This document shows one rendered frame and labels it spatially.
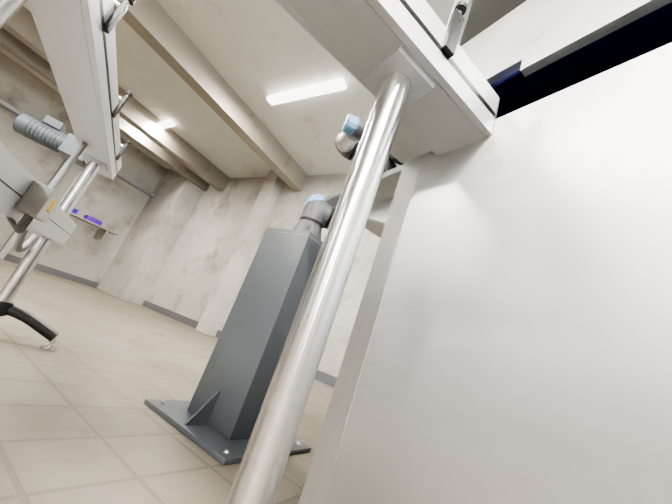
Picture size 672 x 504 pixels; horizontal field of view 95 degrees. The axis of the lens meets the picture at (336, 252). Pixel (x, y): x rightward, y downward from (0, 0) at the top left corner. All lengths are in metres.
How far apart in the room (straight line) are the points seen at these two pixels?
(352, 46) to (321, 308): 0.43
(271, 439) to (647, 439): 0.35
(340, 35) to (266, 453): 0.60
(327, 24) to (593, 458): 0.64
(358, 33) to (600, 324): 0.51
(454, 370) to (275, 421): 0.25
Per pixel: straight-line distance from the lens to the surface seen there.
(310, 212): 1.39
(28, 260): 1.84
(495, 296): 0.49
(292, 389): 0.39
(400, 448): 0.53
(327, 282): 0.40
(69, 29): 1.04
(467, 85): 0.66
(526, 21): 0.90
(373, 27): 0.58
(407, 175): 0.78
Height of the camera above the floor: 0.38
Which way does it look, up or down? 17 degrees up
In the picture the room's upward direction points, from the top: 19 degrees clockwise
